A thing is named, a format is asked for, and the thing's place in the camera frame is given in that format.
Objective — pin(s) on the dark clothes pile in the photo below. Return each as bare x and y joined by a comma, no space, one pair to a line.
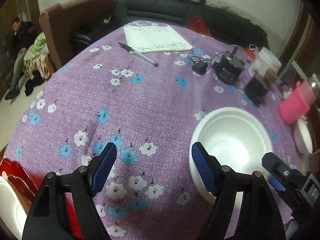
33,85

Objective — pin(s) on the black power adapter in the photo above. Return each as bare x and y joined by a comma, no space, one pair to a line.
199,68

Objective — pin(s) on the purple floral tablecloth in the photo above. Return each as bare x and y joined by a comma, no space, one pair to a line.
150,100

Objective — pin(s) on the small white bowl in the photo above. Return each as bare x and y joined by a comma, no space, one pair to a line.
303,135

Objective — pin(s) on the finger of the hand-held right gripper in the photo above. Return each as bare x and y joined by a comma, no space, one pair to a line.
277,183
277,166

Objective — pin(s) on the green patterned blanket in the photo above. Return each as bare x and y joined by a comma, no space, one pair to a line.
35,52

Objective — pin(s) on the dark glass jar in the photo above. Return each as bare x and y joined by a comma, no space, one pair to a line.
257,87

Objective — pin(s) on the wooden cabinet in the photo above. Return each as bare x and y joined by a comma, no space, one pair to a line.
307,42

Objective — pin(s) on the red plate with gold print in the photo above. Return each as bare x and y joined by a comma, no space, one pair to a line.
15,166

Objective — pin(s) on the glossy white dish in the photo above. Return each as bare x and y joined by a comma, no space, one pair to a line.
10,205

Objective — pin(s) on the black round device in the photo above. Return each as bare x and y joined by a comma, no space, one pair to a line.
227,70

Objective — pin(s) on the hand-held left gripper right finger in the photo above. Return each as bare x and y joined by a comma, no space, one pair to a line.
203,167

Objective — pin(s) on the jar with pink knitted sleeve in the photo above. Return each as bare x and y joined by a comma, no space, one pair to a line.
295,105

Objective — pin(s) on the clear plastic jar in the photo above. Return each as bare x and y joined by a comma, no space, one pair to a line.
266,60

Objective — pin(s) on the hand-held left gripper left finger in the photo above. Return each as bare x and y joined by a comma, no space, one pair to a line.
103,165

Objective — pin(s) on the brown armchair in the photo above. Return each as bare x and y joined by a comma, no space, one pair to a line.
65,22

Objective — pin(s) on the black leather sofa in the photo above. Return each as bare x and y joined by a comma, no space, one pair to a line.
155,7

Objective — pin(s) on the black pen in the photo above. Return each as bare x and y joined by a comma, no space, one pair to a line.
140,55

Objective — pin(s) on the large white bowl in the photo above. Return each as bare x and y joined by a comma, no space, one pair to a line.
230,130

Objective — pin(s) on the white notebook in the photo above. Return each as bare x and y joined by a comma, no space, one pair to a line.
155,38

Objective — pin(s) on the red plastic bag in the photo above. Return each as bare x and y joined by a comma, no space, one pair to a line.
197,25

